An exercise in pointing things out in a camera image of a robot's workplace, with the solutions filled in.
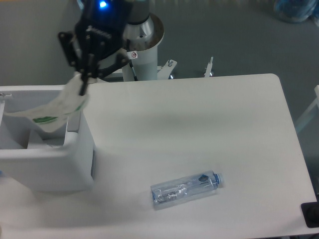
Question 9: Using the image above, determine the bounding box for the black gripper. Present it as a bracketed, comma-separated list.
[58, 0, 134, 96]

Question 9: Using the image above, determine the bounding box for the white plastic packaging bag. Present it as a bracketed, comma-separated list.
[4, 72, 89, 132]

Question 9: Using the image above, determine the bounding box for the clear plastic water bottle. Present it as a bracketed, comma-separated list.
[151, 170, 224, 210]

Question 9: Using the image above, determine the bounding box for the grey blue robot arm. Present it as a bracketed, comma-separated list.
[58, 0, 150, 96]

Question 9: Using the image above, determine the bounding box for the white trash can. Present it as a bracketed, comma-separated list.
[0, 85, 96, 192]

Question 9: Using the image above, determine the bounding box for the blue plastic bag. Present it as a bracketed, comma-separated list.
[273, 0, 319, 23]

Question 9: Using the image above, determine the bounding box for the black device at table edge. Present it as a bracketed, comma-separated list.
[301, 202, 319, 228]

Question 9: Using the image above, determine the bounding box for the black cable on pedestal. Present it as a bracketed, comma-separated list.
[126, 38, 139, 82]

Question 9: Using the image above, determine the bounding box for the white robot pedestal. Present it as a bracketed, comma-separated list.
[121, 13, 164, 80]

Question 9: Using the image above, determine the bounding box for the white frame at right edge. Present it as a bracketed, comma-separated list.
[295, 85, 319, 133]

